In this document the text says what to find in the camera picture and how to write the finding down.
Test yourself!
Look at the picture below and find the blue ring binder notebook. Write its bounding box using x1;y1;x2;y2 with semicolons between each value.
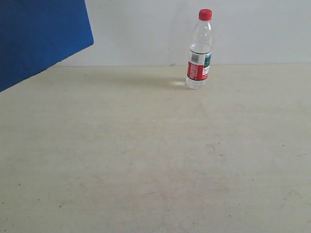
0;0;94;91

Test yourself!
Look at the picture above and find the clear plastic water bottle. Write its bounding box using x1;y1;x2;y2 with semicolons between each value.
186;9;212;89

